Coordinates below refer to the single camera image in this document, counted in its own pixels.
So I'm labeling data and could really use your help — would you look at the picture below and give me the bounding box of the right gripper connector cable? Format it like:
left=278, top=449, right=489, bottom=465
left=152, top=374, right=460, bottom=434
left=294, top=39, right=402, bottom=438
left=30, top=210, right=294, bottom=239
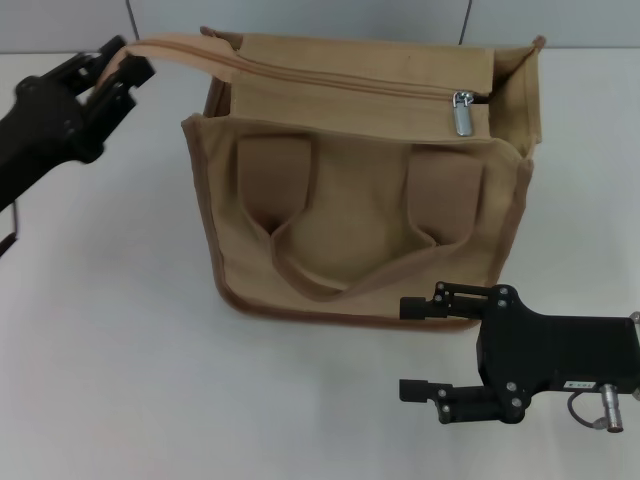
left=566, top=382, right=629, bottom=434

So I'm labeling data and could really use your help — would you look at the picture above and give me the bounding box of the left gripper connector cable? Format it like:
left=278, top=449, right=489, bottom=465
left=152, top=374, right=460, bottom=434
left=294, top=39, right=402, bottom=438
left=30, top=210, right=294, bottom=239
left=0, top=197, right=22, bottom=257

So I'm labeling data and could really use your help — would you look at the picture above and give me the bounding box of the khaki canvas food bag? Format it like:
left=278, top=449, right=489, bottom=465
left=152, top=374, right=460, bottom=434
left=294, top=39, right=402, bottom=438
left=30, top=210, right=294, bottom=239
left=122, top=24, right=546, bottom=334

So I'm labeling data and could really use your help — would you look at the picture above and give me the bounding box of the silver metal zipper pull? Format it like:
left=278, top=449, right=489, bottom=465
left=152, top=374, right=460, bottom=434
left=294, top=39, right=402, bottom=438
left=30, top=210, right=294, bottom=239
left=451, top=89, right=476, bottom=137

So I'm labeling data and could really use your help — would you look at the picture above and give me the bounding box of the gripper connector cable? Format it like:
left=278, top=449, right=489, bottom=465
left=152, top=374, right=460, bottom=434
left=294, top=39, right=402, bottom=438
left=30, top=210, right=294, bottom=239
left=566, top=382, right=629, bottom=434
left=0, top=197, right=22, bottom=257

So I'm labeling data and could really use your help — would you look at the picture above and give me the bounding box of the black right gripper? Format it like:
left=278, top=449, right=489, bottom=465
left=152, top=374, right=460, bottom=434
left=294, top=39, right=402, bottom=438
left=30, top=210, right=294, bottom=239
left=398, top=280, right=640, bottom=427

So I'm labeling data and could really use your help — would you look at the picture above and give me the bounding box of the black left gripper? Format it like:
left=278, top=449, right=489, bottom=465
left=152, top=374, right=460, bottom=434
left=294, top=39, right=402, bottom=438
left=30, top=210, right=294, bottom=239
left=0, top=34, right=157, bottom=212

